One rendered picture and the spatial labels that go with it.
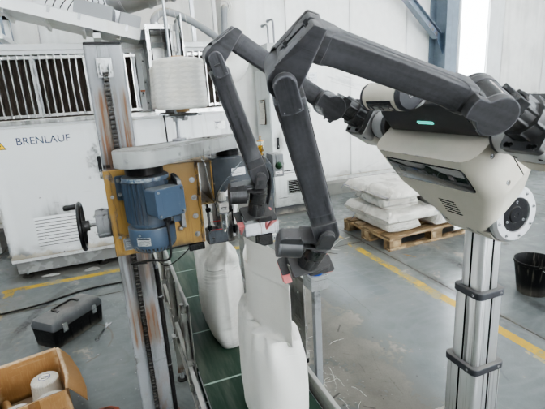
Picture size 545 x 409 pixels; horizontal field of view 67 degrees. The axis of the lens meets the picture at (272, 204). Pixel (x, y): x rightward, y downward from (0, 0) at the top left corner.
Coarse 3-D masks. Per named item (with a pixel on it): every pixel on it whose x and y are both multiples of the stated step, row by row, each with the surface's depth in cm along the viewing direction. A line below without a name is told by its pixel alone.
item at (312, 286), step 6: (306, 276) 168; (312, 276) 166; (318, 276) 166; (324, 276) 166; (306, 282) 170; (312, 282) 165; (318, 282) 166; (324, 282) 167; (312, 288) 166; (318, 288) 167; (324, 288) 168
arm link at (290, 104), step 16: (288, 80) 64; (272, 96) 72; (288, 96) 66; (304, 96) 69; (288, 112) 68; (304, 112) 71; (288, 128) 74; (304, 128) 74; (288, 144) 76; (304, 144) 76; (304, 160) 79; (320, 160) 81; (304, 176) 81; (320, 176) 82; (304, 192) 84; (320, 192) 84; (320, 208) 87; (320, 224) 90; (336, 224) 90
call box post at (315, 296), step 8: (312, 296) 172; (312, 304) 173; (320, 304) 172; (312, 312) 174; (320, 312) 173; (312, 320) 175; (320, 320) 174; (320, 328) 175; (320, 336) 176; (320, 344) 176; (320, 352) 177; (320, 360) 178; (320, 368) 179; (320, 376) 180
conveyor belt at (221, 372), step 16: (176, 256) 322; (192, 256) 320; (176, 272) 293; (192, 272) 291; (192, 288) 266; (192, 304) 245; (192, 320) 228; (208, 336) 212; (208, 352) 198; (224, 352) 197; (208, 368) 186; (224, 368) 185; (240, 368) 185; (208, 384) 176; (224, 384) 176; (240, 384) 175; (224, 400) 166; (240, 400) 166
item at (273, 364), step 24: (264, 264) 152; (264, 288) 129; (288, 288) 118; (240, 312) 153; (264, 312) 132; (288, 312) 121; (240, 336) 154; (264, 336) 132; (288, 336) 124; (240, 360) 164; (264, 360) 130; (288, 360) 129; (264, 384) 132; (288, 384) 130; (264, 408) 134; (288, 408) 132
